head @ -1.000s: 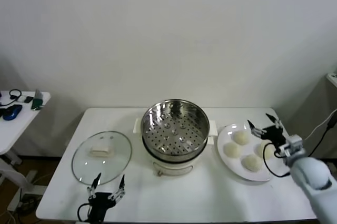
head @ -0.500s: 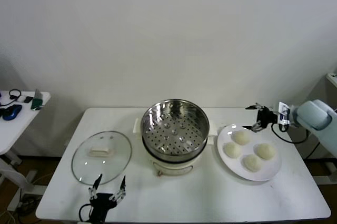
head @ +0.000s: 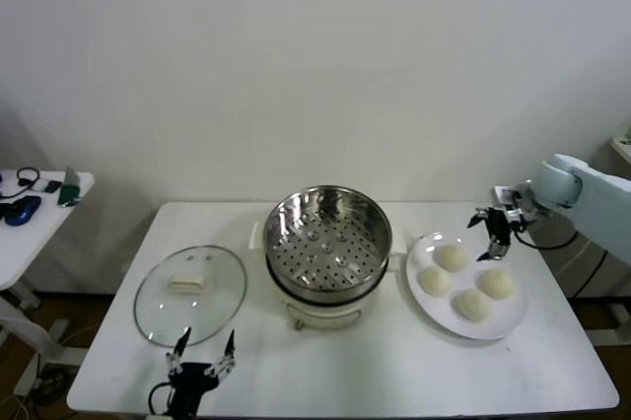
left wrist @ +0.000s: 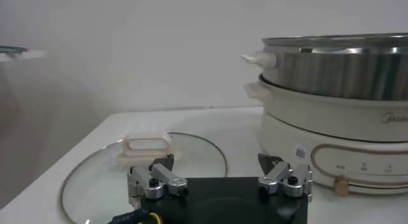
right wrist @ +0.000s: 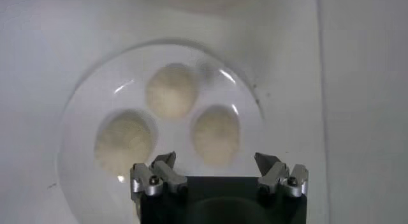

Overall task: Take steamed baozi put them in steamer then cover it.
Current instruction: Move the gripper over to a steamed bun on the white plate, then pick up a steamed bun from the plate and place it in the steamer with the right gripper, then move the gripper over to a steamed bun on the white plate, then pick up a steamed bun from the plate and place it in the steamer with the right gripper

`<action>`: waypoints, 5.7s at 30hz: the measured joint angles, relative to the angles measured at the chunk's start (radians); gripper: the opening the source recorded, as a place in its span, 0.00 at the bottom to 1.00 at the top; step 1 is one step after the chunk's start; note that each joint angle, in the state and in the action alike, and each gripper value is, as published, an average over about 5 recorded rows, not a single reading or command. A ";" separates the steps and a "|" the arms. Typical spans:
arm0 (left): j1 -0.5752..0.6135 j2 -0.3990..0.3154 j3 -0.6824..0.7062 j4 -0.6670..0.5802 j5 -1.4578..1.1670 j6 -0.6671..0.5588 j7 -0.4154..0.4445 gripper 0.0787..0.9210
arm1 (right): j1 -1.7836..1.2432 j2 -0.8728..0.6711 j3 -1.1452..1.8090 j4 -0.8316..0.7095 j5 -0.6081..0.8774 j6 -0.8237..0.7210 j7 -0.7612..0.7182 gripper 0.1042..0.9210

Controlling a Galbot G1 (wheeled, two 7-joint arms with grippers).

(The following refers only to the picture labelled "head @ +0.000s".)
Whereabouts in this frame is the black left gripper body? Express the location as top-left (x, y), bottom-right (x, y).
top-left (167, 363), bottom-right (222, 417)

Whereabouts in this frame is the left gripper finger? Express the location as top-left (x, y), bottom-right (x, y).
top-left (204, 328), bottom-right (238, 385)
top-left (165, 324), bottom-right (193, 374)

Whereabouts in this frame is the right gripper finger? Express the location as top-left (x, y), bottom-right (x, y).
top-left (466, 207), bottom-right (492, 230)
top-left (475, 236), bottom-right (512, 262)

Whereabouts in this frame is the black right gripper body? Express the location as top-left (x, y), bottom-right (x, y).
top-left (485, 209), bottom-right (518, 245)

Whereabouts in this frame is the white steamed baozi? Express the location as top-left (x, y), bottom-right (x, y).
top-left (417, 266), bottom-right (453, 299)
top-left (432, 245), bottom-right (469, 273)
top-left (478, 269), bottom-right (518, 301)
top-left (452, 290), bottom-right (494, 322)

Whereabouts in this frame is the round glass pot lid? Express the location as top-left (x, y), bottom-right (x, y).
top-left (132, 245), bottom-right (247, 348)

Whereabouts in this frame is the stainless steel steamer basket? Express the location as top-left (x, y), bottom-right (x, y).
top-left (262, 185), bottom-right (394, 304)

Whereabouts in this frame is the white oval plate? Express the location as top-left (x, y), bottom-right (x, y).
top-left (405, 231), bottom-right (529, 341)

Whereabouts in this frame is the white electric cooker pot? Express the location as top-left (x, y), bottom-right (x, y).
top-left (248, 220), bottom-right (410, 332)

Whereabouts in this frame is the white stand base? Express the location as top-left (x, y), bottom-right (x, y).
top-left (574, 301), bottom-right (631, 350)

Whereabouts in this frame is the white side table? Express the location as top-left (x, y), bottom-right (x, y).
top-left (0, 171), bottom-right (96, 394)

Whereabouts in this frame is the green clip tool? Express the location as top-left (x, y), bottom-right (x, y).
top-left (57, 167), bottom-right (83, 208)

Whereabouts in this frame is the black computer mouse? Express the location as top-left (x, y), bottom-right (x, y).
top-left (4, 195), bottom-right (43, 228)

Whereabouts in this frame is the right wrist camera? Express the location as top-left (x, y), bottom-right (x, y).
top-left (492, 184), bottom-right (525, 208)

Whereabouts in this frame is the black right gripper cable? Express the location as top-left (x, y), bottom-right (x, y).
top-left (510, 227), bottom-right (581, 249)

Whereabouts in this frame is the black floor cable bundle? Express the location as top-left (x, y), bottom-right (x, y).
top-left (29, 365), bottom-right (75, 397)

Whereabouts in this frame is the black headset cable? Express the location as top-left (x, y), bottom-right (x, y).
top-left (0, 167), bottom-right (41, 200)

